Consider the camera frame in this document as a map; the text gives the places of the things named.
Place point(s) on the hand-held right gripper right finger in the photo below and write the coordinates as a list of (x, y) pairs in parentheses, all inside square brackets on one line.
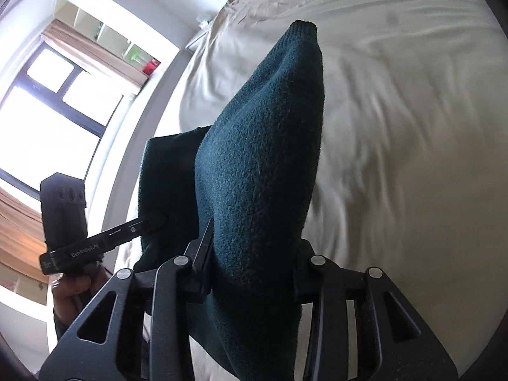
[(306, 282)]

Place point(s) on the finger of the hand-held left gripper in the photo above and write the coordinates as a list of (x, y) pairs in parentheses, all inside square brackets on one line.
[(139, 226)]

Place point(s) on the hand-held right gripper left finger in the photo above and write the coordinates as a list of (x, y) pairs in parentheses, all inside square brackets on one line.
[(200, 274)]

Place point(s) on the dark green knit sweater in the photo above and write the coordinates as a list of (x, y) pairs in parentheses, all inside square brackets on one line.
[(258, 166)]

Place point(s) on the person's left hand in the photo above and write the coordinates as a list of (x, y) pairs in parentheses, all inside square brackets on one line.
[(75, 289)]

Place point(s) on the brown curtain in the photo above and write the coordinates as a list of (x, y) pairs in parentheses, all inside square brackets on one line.
[(20, 230)]

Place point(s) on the window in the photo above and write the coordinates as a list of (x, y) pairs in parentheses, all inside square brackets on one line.
[(47, 119)]

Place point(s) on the red item on shelf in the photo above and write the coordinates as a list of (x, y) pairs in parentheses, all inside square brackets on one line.
[(152, 67)]

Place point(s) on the beige window blind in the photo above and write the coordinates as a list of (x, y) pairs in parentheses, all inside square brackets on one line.
[(95, 55)]

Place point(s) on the green item on shelf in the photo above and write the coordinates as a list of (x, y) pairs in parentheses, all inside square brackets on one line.
[(135, 53)]

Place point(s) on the beige bed sheet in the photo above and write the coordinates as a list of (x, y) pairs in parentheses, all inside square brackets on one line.
[(397, 127)]

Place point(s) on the white cubby shelf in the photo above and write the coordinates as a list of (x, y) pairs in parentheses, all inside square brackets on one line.
[(119, 31)]

